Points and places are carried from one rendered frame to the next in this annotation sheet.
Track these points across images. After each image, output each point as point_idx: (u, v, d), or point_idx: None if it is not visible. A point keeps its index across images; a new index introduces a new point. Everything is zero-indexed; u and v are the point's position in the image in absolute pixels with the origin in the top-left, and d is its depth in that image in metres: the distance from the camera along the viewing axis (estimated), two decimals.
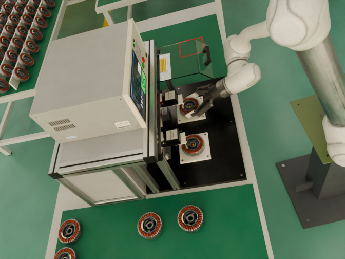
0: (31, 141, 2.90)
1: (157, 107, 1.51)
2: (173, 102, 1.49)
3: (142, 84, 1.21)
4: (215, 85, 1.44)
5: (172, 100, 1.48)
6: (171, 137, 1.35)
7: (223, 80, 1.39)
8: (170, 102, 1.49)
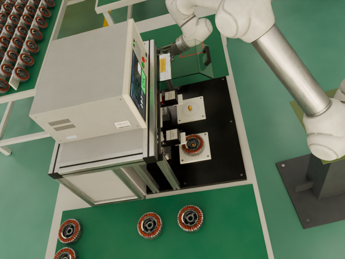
0: (31, 141, 2.90)
1: (157, 107, 1.51)
2: (173, 102, 1.49)
3: (142, 84, 1.21)
4: (175, 41, 1.63)
5: (172, 100, 1.48)
6: (171, 137, 1.35)
7: (180, 36, 1.59)
8: (170, 102, 1.49)
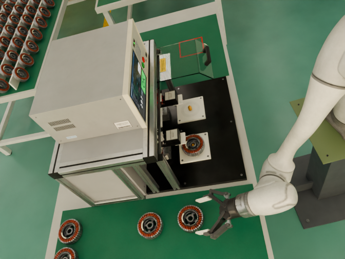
0: (31, 141, 2.90)
1: (157, 107, 1.51)
2: (173, 102, 1.49)
3: (142, 84, 1.21)
4: (233, 201, 1.10)
5: (172, 100, 1.48)
6: (171, 137, 1.35)
7: (245, 199, 1.06)
8: (170, 102, 1.49)
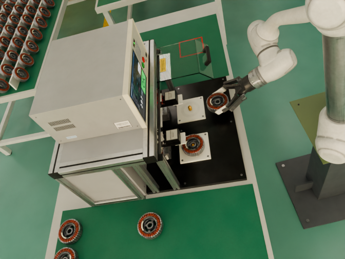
0: (31, 141, 2.90)
1: (157, 107, 1.51)
2: (173, 102, 1.49)
3: (142, 84, 1.21)
4: (247, 76, 1.37)
5: (172, 100, 1.48)
6: (171, 137, 1.35)
7: (255, 70, 1.33)
8: (170, 102, 1.49)
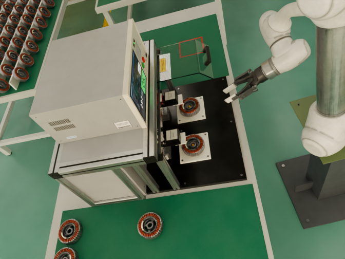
0: (31, 141, 2.90)
1: (157, 107, 1.51)
2: (173, 102, 1.49)
3: (142, 84, 1.21)
4: (268, 77, 1.41)
5: (172, 100, 1.48)
6: (171, 137, 1.35)
7: None
8: (170, 102, 1.49)
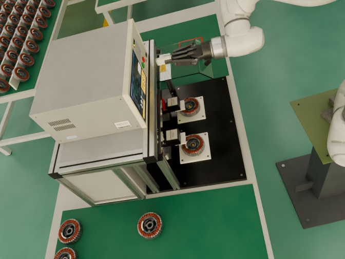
0: (31, 141, 2.90)
1: None
2: (176, 108, 1.53)
3: (142, 84, 1.21)
4: None
5: (175, 107, 1.52)
6: (171, 137, 1.35)
7: None
8: (173, 108, 1.53)
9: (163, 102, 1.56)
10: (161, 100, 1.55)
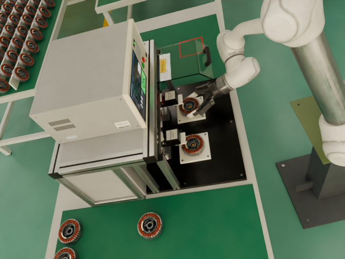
0: (31, 141, 2.90)
1: (157, 107, 1.51)
2: (173, 102, 1.49)
3: (142, 84, 1.21)
4: None
5: (172, 100, 1.48)
6: (171, 137, 1.35)
7: None
8: (170, 102, 1.49)
9: None
10: None
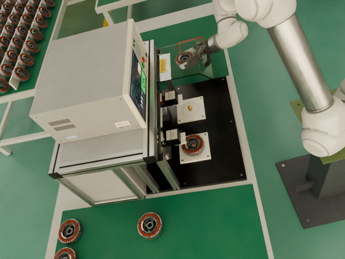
0: (31, 141, 2.90)
1: (157, 107, 1.51)
2: (173, 102, 1.49)
3: (142, 84, 1.21)
4: None
5: (172, 100, 1.48)
6: (171, 137, 1.35)
7: None
8: (170, 102, 1.49)
9: None
10: None
